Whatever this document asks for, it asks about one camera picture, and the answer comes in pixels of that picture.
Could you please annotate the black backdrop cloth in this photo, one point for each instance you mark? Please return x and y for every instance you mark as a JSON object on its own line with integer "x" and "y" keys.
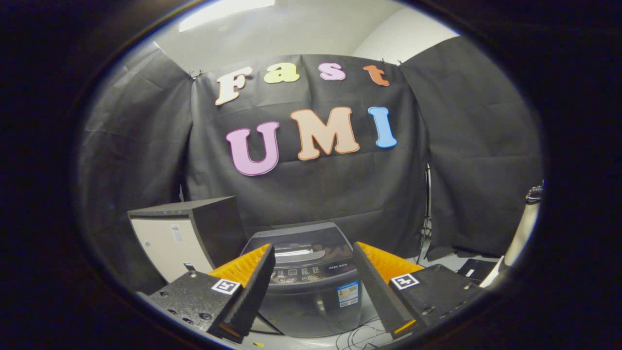
{"x": 340, "y": 194}

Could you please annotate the grey washing machine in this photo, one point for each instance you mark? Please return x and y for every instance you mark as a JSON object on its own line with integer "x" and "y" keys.
{"x": 311, "y": 311}

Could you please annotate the white pole with dark cap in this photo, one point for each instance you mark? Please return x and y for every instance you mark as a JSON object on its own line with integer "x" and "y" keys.
{"x": 522, "y": 228}

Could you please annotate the thin black light stand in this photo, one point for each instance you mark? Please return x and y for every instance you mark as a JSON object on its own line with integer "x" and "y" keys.
{"x": 427, "y": 204}

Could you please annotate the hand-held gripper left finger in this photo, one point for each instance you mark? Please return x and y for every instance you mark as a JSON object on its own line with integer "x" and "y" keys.
{"x": 252, "y": 296}

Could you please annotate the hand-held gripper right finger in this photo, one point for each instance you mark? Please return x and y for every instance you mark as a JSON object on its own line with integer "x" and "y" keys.
{"x": 379, "y": 291}

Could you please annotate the flat black box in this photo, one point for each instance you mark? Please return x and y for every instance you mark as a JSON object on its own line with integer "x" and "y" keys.
{"x": 478, "y": 270}

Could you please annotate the white cabinet with dark top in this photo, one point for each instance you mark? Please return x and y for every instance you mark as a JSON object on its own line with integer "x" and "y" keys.
{"x": 160, "y": 243}

